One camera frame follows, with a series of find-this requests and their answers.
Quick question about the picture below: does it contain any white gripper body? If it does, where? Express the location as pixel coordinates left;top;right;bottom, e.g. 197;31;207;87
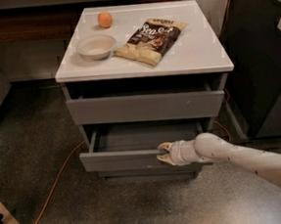
168;140;202;165

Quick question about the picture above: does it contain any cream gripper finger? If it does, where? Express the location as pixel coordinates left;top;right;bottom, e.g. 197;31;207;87
158;142;173;151
157;154;175;166

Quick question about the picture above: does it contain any brown and cream chip bag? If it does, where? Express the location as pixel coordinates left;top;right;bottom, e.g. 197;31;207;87
114;18;188;67

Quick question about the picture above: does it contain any grey drawer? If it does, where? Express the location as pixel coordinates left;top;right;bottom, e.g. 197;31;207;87
79;119;203;172
98;164;202;178
66;90;224;125

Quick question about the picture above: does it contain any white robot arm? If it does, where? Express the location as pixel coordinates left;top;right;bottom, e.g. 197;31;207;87
157;133;281;188

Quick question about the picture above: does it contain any grey top drawer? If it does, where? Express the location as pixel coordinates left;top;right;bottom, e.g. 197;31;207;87
66;90;224;125

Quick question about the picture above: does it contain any grey bottom drawer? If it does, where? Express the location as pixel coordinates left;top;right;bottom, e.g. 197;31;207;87
98;164;202;178

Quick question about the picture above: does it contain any grey drawer cabinet white top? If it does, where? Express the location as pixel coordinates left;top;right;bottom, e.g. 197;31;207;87
56;0;234;182

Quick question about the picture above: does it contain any white paper bowl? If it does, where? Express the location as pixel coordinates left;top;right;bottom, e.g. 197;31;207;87
75;34;116;60

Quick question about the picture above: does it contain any dark cabinet on right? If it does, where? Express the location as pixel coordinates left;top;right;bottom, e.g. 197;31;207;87
219;0;281;138

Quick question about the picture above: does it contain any orange fruit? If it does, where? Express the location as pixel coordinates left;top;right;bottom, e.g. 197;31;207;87
98;11;113;28

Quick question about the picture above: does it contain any dark wooden shelf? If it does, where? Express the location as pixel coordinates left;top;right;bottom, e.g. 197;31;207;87
0;0;179;44

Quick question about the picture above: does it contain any orange power cable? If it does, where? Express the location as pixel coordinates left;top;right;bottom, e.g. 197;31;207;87
1;0;267;224

